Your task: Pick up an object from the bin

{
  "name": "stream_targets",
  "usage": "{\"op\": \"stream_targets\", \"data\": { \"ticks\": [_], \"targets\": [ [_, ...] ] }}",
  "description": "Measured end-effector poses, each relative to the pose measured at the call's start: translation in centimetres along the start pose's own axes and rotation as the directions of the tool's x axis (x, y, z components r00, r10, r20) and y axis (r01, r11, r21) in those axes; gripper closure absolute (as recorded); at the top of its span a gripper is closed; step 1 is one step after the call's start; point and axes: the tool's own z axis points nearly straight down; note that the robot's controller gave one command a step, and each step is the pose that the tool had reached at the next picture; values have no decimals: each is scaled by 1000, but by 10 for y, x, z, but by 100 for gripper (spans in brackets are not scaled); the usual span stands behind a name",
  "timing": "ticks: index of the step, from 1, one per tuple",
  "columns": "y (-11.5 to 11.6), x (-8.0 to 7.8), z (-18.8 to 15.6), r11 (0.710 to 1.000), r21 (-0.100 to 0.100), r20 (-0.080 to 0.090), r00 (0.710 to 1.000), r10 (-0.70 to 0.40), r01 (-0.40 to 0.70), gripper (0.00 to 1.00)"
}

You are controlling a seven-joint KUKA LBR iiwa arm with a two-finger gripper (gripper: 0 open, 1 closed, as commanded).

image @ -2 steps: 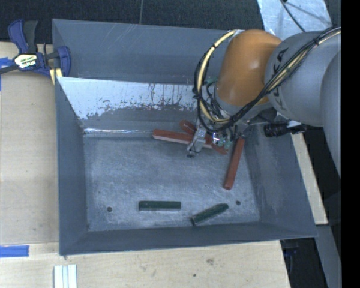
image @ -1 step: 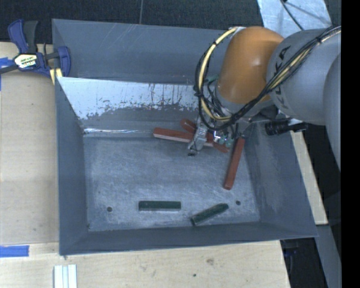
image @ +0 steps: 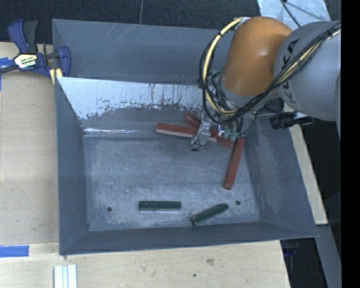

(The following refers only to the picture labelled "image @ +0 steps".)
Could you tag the red-brown flat block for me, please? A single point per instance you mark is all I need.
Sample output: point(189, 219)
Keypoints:
point(192, 119)
point(174, 129)
point(234, 163)

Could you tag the black cylinder on white bracket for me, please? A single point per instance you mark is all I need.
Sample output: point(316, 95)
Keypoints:
point(283, 121)

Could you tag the grey metal bin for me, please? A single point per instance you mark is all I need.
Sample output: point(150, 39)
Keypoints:
point(168, 172)

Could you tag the dark green flat block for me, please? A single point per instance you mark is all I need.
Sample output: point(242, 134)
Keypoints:
point(210, 213)
point(159, 205)

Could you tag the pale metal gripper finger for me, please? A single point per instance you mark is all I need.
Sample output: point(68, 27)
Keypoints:
point(195, 144)
point(202, 142)

